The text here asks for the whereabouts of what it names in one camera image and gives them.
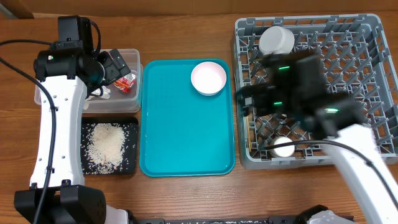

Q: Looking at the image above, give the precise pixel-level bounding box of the red snack wrapper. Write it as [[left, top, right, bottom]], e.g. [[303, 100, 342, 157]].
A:
[[113, 73, 137, 93]]

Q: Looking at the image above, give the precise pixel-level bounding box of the white tissue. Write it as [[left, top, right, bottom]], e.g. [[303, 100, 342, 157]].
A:
[[83, 86, 111, 110]]

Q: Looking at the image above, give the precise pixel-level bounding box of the grey bowl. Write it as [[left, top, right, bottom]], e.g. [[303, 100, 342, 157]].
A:
[[259, 26, 295, 55]]

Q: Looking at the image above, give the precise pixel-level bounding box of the pile of rice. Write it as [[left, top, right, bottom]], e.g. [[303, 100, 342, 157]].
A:
[[81, 123, 139, 175]]

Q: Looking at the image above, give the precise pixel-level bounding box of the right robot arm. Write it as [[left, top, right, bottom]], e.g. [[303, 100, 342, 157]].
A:
[[236, 83, 397, 223]]

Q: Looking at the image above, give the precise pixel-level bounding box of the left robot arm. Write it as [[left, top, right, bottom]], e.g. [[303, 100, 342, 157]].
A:
[[14, 47, 134, 223]]

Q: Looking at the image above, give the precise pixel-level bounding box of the grey dishwasher rack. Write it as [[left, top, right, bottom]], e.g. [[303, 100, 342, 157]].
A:
[[232, 14, 397, 169]]

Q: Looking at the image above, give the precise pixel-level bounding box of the clear plastic bin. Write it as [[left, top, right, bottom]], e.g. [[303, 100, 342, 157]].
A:
[[34, 48, 142, 114]]

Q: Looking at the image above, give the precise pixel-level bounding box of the black tray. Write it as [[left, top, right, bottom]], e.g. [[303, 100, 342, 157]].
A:
[[80, 116, 140, 175]]

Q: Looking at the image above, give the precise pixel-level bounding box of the teal serving tray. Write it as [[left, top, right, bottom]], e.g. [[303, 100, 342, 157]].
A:
[[139, 59, 236, 177]]

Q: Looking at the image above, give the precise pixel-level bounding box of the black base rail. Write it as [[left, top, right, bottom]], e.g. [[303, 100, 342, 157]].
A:
[[137, 215, 296, 224]]

